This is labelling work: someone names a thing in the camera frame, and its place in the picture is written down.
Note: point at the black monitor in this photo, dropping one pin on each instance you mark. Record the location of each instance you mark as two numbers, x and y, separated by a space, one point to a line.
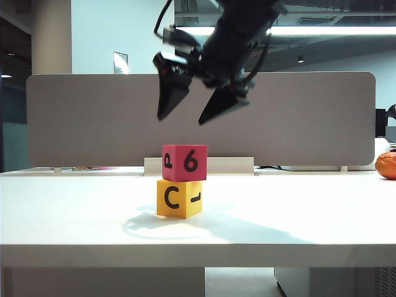
381 123

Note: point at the framed wall poster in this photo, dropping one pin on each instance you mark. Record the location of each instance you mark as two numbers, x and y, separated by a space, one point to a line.
120 63

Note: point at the colourful flat papers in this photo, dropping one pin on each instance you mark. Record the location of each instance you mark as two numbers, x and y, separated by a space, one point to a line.
92 168

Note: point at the yellow letter block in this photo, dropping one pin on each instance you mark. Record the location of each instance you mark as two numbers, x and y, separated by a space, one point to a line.
181 210

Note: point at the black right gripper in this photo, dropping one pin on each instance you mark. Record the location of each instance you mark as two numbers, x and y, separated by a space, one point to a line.
222 62

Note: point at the grey fabric desk divider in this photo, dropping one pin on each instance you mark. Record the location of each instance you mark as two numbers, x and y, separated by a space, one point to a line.
92 117

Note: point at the grey under-desk panel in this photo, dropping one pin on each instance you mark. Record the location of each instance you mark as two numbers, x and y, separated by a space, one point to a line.
108 283

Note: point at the orange ball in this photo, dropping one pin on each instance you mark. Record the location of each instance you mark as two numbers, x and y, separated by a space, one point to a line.
386 167

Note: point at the long ceiling light strip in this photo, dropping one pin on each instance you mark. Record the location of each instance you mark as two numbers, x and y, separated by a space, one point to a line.
325 30

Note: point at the white divider bracket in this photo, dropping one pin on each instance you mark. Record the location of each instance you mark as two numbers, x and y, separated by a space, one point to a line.
230 167

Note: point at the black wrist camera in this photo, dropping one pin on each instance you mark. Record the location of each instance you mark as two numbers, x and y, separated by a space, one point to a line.
179 40

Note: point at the pink letter block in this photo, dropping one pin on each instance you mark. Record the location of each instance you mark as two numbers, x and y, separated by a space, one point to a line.
178 173

